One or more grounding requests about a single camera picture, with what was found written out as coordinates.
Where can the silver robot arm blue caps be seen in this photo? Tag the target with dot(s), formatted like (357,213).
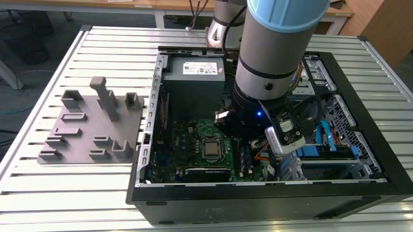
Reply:
(274,48)

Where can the silver CPU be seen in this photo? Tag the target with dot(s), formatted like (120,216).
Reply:
(211,148)

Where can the green motherboard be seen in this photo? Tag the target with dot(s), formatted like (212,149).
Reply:
(190,135)

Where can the gray power supply unit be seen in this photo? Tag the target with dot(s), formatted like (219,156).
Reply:
(192,96)

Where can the black CPU socket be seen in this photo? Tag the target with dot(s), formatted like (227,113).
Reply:
(211,159)

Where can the hard disk in blue carrier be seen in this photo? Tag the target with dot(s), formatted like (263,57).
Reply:
(309,152)

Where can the black graphics card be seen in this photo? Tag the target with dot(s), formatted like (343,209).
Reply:
(206,175)

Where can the gray metal drive cage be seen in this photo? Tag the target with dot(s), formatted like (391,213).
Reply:
(317,79)

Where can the silver metal disk bay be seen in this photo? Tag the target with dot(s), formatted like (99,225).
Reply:
(325,165)

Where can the black open PC case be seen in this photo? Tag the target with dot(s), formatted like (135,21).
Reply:
(226,205)

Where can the gray parts rack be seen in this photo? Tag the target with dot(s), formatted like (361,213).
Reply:
(93,116)

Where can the wooden desk white legs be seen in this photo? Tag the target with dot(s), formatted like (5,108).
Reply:
(338,13)

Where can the brown wooden cabinet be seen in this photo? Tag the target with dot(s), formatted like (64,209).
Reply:
(386,24)

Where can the long wooden desk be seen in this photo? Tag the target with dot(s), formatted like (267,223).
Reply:
(64,2)

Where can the dark office chair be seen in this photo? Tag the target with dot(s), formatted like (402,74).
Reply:
(32,36)

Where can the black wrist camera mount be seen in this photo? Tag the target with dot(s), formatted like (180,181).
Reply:
(298,128)

